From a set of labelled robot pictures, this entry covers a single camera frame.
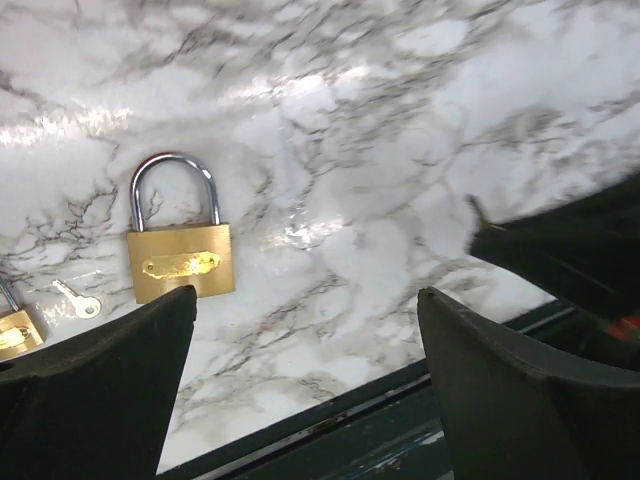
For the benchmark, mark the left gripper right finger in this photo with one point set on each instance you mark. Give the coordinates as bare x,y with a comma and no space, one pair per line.
512,407

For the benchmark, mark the small silver key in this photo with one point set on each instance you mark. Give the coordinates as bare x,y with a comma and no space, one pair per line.
85,307

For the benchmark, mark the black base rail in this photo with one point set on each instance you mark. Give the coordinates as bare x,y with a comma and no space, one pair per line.
390,428

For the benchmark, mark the small brass padlock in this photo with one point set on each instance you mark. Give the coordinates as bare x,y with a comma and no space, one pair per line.
19,332

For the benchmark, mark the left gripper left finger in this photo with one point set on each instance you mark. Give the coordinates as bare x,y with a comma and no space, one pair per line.
98,405

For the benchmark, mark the large brass padlock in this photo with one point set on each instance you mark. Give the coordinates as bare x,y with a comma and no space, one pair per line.
162,260

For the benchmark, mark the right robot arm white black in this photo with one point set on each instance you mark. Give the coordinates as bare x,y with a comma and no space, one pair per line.
585,254

